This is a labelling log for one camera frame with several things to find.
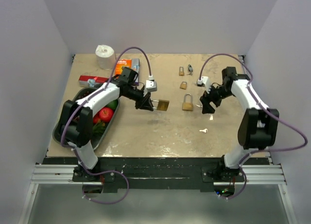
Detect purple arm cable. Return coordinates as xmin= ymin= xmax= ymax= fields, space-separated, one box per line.
xmin=60 ymin=47 xmax=154 ymax=205
xmin=199 ymin=53 xmax=309 ymax=200

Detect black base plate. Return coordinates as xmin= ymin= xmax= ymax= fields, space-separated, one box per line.
xmin=43 ymin=157 xmax=244 ymax=193

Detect white tissue roll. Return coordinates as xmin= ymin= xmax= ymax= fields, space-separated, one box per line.
xmin=95 ymin=45 xmax=116 ymax=70

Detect aluminium frame rail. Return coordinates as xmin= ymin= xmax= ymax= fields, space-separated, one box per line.
xmin=31 ymin=164 xmax=287 ymax=185

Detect green fruit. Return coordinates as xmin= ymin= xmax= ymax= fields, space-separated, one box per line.
xmin=106 ymin=100 xmax=119 ymax=110

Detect red apple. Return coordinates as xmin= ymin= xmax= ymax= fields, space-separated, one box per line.
xmin=98 ymin=107 xmax=114 ymax=123

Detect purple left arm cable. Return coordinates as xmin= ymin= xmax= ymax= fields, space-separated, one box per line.
xmin=60 ymin=47 xmax=154 ymax=205

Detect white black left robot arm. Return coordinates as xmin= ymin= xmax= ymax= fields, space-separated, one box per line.
xmin=57 ymin=68 xmax=157 ymax=181

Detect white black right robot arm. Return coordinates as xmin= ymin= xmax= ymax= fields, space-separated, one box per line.
xmin=197 ymin=67 xmax=279 ymax=182

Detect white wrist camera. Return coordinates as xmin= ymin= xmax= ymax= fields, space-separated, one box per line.
xmin=145 ymin=75 xmax=157 ymax=93
xmin=196 ymin=76 xmax=212 ymax=94

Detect small long-shackle brass padlock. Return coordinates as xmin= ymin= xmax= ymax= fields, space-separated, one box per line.
xmin=178 ymin=66 xmax=185 ymax=76

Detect grey metal tray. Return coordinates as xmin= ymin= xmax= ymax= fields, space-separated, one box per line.
xmin=52 ymin=87 xmax=121 ymax=151

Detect orange box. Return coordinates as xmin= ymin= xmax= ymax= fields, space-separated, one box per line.
xmin=114 ymin=59 xmax=132 ymax=75

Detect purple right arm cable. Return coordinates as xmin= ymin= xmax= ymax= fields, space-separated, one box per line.
xmin=199 ymin=53 xmax=309 ymax=200

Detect red small box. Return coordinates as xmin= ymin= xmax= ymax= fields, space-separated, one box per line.
xmin=78 ymin=75 xmax=108 ymax=87

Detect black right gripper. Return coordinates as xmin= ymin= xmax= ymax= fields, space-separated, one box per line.
xmin=199 ymin=82 xmax=233 ymax=114

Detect keys with grey fob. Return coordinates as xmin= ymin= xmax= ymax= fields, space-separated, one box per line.
xmin=188 ymin=64 xmax=193 ymax=75

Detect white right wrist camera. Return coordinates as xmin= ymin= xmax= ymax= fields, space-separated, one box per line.
xmin=196 ymin=76 xmax=212 ymax=94

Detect large brass padlock shackle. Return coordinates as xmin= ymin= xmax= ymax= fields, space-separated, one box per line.
xmin=152 ymin=100 xmax=170 ymax=111

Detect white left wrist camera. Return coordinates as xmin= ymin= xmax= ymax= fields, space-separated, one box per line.
xmin=145 ymin=75 xmax=157 ymax=93

